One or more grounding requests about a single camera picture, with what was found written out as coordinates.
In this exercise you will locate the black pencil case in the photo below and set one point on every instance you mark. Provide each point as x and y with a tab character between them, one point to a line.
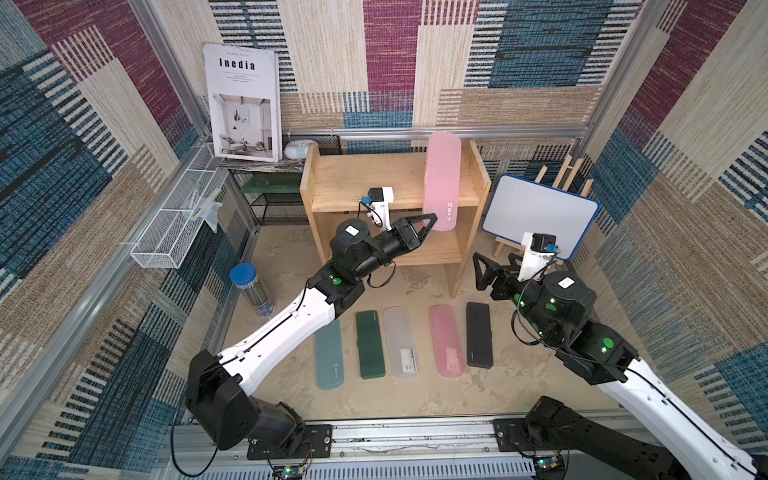
479	335

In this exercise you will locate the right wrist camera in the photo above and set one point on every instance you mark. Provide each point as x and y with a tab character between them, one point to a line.
539	254

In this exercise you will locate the clear frosted pencil case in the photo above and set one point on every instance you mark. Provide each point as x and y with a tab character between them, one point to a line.
400	342

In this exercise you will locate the white round device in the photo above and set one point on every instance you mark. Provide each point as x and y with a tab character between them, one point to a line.
298	149

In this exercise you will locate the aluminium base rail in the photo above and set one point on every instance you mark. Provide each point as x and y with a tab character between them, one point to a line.
457	447

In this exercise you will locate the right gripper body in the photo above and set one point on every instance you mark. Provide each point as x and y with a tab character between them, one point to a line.
501	281

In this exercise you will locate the wooden two-tier shelf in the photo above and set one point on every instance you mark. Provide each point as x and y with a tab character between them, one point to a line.
332	186

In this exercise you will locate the pink opaque pencil case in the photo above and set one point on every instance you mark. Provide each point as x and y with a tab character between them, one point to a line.
442	179

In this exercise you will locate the dark green pencil case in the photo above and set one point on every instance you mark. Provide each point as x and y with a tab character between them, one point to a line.
370	348

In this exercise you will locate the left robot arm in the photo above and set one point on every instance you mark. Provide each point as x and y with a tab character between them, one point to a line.
220	386

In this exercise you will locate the light blue pencil case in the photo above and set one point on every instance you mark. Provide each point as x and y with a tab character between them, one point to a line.
329	356

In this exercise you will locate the white wire basket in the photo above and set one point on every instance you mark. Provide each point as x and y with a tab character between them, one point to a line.
189	206

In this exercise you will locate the blue-framed whiteboard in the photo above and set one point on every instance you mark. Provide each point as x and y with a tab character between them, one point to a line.
518	206

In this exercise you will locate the Inedia magazine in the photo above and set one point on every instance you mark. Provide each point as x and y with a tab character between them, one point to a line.
244	102

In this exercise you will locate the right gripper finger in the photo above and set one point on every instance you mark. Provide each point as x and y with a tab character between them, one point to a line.
484	271
515	261

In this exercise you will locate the blue-lidded clear jar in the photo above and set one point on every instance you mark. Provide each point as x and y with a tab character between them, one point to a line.
244	277

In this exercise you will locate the small wooden easel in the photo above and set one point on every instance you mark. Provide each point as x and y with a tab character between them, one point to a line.
564	179

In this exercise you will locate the translucent pink pencil case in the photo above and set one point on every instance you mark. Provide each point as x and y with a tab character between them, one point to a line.
446	341

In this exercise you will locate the green tray on stand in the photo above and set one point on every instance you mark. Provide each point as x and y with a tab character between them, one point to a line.
272	183

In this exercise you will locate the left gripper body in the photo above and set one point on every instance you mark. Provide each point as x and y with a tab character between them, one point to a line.
406	245

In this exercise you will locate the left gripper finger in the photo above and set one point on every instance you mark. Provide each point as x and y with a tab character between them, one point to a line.
425	220
422	233

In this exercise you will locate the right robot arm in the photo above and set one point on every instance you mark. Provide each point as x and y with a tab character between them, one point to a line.
557	305

